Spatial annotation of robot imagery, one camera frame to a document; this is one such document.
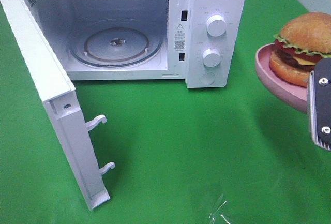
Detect pink plastic plate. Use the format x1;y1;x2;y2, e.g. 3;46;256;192
255;43;307;113

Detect burger with lettuce and cheese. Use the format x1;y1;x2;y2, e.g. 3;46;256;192
269;12;330;87

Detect round door release button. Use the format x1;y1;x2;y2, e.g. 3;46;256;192
200;72;215;85

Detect white microwave oven body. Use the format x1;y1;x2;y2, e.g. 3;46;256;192
24;0;245;88

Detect green table mat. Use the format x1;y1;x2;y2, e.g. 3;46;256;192
1;0;330;223

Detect white microwave door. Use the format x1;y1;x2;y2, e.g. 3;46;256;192
1;0;115;210

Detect glass microwave turntable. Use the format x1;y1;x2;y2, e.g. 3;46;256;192
69;19;163;68

